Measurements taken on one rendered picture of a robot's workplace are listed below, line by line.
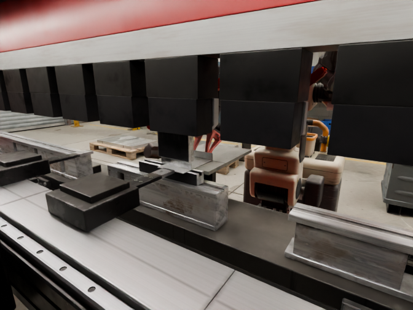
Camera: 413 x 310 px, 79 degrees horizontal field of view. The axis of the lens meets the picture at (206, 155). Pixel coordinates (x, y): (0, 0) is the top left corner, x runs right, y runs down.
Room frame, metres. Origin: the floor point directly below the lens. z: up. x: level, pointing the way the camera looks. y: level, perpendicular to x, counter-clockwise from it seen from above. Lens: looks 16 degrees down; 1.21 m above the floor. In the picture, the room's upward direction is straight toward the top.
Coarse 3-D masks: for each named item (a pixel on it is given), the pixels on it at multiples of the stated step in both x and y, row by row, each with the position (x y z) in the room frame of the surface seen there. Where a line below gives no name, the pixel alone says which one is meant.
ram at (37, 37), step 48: (48, 0) 0.82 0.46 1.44; (96, 0) 0.70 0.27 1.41; (144, 0) 0.61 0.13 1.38; (192, 0) 0.54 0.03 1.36; (240, 0) 0.48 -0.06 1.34; (288, 0) 0.44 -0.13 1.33; (336, 0) 0.40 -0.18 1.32; (384, 0) 0.37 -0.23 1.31; (0, 48) 1.04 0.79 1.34; (48, 48) 0.84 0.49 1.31; (96, 48) 0.71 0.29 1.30; (144, 48) 0.61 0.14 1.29; (192, 48) 0.54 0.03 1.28; (240, 48) 0.48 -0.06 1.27; (288, 48) 0.44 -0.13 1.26; (336, 48) 0.43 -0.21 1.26
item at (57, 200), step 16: (96, 176) 0.46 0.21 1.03; (144, 176) 0.54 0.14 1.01; (160, 176) 0.54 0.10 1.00; (64, 192) 0.41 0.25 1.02; (80, 192) 0.39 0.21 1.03; (96, 192) 0.39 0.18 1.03; (112, 192) 0.40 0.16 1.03; (128, 192) 0.42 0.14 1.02; (48, 208) 0.41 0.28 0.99; (64, 208) 0.38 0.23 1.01; (80, 208) 0.35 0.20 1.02; (96, 208) 0.36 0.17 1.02; (112, 208) 0.39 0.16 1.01; (128, 208) 0.41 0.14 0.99; (80, 224) 0.35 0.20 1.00; (96, 224) 0.36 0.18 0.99
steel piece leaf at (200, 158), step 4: (196, 152) 0.71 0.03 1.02; (200, 152) 0.70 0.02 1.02; (204, 152) 0.69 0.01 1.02; (196, 156) 0.71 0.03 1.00; (200, 156) 0.70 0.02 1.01; (204, 156) 0.69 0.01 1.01; (208, 156) 0.68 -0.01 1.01; (212, 156) 0.68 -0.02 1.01; (196, 160) 0.68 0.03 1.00; (200, 160) 0.68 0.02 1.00; (204, 160) 0.68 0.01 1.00; (208, 160) 0.68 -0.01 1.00; (212, 160) 0.68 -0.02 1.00; (192, 164) 0.64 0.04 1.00; (196, 164) 0.64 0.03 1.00; (200, 164) 0.64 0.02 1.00; (192, 168) 0.61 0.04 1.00
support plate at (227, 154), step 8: (216, 152) 0.77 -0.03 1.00; (224, 152) 0.77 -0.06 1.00; (232, 152) 0.77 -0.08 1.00; (240, 152) 0.77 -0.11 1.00; (248, 152) 0.78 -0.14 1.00; (160, 160) 0.68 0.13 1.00; (216, 160) 0.68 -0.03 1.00; (224, 160) 0.68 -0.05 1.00; (232, 160) 0.69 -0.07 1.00; (200, 168) 0.61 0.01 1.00; (208, 168) 0.61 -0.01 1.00; (216, 168) 0.62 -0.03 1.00
